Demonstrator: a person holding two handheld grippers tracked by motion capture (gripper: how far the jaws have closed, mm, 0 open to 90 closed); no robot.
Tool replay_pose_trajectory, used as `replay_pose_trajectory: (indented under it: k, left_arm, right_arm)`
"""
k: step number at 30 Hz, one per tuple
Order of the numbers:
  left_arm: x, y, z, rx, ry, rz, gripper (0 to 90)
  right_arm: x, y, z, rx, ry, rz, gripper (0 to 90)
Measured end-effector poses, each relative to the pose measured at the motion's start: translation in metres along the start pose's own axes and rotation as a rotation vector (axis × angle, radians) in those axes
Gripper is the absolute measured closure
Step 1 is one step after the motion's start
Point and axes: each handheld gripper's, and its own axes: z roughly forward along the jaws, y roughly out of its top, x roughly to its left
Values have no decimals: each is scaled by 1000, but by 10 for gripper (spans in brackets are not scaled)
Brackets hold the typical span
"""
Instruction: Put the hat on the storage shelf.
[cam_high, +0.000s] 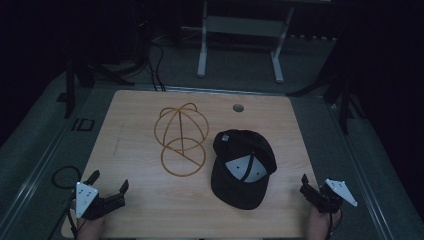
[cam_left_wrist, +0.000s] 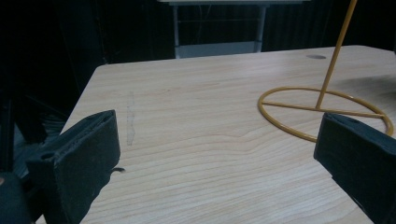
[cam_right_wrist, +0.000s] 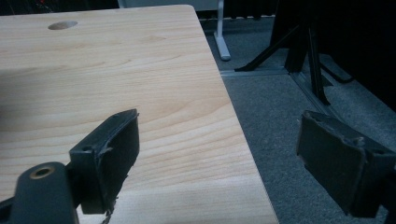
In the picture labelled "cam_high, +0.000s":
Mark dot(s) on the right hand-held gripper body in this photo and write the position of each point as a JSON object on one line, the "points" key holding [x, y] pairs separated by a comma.
{"points": [[330, 198]]}

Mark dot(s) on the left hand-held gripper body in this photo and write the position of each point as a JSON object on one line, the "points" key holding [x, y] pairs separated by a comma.
{"points": [[86, 200]]}

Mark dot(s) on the person's right hand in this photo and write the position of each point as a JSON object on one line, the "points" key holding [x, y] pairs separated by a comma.
{"points": [[319, 225]]}

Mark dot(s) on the person's left hand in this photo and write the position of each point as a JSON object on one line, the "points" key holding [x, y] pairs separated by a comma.
{"points": [[90, 229]]}

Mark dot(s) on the black baseball cap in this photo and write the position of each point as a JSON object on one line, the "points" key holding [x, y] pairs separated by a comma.
{"points": [[243, 170]]}

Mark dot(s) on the black tripod stand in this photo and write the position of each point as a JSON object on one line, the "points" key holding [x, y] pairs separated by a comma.
{"points": [[343, 100], [70, 86]]}

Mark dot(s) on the grey round table grommet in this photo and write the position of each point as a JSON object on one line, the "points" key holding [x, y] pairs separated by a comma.
{"points": [[238, 107]]}

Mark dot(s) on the white metal stand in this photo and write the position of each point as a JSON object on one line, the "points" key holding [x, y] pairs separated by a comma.
{"points": [[202, 50]]}

